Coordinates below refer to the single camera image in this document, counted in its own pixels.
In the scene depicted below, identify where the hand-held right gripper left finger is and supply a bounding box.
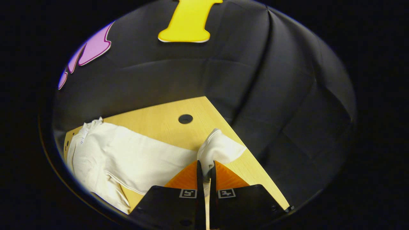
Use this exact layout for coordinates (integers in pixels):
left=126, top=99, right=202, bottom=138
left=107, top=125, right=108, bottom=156
left=128, top=160, right=206, bottom=230

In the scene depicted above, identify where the black backdrop cloth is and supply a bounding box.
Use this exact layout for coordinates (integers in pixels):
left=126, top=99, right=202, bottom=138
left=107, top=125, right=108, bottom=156
left=53, top=0, right=358, bottom=208

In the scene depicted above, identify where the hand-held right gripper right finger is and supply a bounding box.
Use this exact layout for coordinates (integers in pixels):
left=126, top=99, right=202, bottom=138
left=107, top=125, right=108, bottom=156
left=209, top=160, right=294, bottom=230

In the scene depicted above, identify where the white sweatshirt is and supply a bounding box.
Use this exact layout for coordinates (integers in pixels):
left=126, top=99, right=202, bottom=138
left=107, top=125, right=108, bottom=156
left=66, top=117, right=247, bottom=214

